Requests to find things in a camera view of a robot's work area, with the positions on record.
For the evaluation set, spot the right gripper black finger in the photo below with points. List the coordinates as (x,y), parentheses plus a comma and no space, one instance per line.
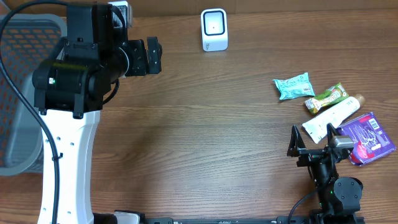
(331,132)
(296,145)

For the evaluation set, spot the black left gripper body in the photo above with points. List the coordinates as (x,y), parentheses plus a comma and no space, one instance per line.
(137,58)

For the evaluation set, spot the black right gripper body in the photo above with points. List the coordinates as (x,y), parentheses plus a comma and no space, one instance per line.
(310,156)

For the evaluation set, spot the white tube gold cap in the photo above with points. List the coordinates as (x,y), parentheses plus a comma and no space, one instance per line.
(316,127)

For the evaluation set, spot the green yellow snack bar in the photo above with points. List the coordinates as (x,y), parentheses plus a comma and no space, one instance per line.
(331,96)

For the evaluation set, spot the purple pad package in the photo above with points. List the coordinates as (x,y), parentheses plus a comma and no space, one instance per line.
(371,142)

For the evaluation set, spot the teal snack wrapper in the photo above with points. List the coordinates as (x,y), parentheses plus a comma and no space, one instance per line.
(294,87)

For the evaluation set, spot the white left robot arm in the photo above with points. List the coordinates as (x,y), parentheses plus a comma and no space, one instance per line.
(70,91)

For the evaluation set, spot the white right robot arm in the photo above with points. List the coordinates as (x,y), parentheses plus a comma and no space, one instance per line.
(339,197)

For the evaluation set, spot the white barcode scanner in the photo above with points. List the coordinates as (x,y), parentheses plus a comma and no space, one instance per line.
(214,30)

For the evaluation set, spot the brown cardboard backboard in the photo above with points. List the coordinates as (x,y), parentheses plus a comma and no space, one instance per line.
(156,8)

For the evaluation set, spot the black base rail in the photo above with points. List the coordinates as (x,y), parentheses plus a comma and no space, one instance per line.
(277,220)

